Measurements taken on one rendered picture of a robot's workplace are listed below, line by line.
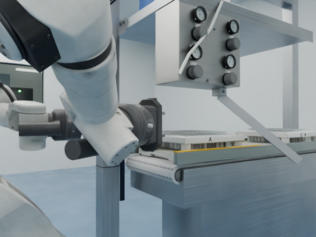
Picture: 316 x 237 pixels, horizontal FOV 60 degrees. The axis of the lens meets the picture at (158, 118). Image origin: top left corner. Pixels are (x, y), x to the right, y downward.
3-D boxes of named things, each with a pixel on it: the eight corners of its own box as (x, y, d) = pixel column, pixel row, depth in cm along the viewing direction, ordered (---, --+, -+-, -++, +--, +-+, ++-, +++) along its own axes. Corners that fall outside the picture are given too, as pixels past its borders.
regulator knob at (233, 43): (233, 48, 72) (233, 31, 72) (225, 50, 74) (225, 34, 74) (241, 50, 74) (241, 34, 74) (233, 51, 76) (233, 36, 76)
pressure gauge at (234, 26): (229, 32, 73) (229, 18, 73) (226, 33, 74) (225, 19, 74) (239, 34, 75) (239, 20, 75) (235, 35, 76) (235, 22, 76)
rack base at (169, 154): (193, 150, 106) (193, 143, 106) (245, 156, 86) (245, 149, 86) (138, 154, 93) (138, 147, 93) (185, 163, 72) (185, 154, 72)
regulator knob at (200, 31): (198, 37, 65) (198, 19, 65) (191, 40, 67) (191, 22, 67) (209, 39, 67) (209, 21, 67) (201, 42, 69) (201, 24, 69)
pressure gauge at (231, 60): (226, 67, 72) (226, 53, 72) (222, 68, 73) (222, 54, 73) (236, 68, 74) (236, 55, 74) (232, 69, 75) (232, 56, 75)
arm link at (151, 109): (134, 98, 67) (106, 95, 56) (170, 97, 63) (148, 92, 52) (134, 150, 67) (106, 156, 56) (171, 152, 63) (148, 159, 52)
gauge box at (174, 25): (179, 80, 65) (179, -4, 65) (154, 85, 74) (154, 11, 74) (240, 87, 77) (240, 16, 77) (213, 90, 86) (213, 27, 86)
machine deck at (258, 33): (178, 0, 65) (178, -16, 65) (112, 39, 96) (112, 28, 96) (313, 42, 100) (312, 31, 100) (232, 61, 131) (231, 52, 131)
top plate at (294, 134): (287, 138, 100) (287, 132, 100) (234, 135, 120) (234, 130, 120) (320, 136, 113) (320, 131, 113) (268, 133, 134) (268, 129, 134)
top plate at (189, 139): (193, 137, 106) (193, 131, 106) (245, 140, 86) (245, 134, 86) (138, 139, 93) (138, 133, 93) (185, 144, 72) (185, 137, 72)
